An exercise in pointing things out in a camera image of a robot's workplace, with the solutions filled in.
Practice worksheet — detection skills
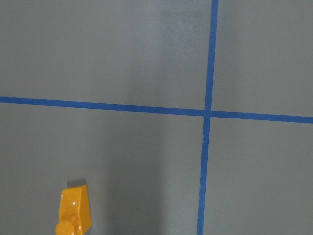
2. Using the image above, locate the orange trapezoid block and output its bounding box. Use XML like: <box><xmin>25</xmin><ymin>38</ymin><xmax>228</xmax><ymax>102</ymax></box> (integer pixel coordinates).
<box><xmin>55</xmin><ymin>185</ymin><xmax>92</xmax><ymax>235</ymax></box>

